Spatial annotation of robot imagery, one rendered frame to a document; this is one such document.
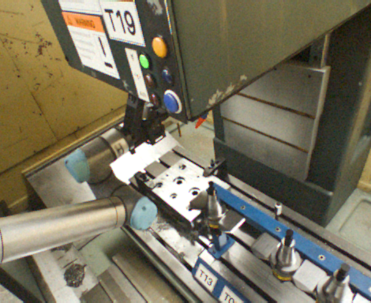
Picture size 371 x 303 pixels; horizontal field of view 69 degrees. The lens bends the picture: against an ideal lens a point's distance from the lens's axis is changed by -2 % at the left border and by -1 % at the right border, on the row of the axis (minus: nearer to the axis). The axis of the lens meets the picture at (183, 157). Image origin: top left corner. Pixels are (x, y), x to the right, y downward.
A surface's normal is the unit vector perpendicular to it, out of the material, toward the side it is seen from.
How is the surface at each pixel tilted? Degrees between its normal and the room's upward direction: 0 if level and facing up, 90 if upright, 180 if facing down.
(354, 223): 0
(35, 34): 90
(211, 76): 90
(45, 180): 24
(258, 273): 0
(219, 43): 90
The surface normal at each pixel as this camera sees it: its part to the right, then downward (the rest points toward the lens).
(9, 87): 0.67, 0.40
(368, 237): -0.16, -0.75
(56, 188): 0.12, -0.52
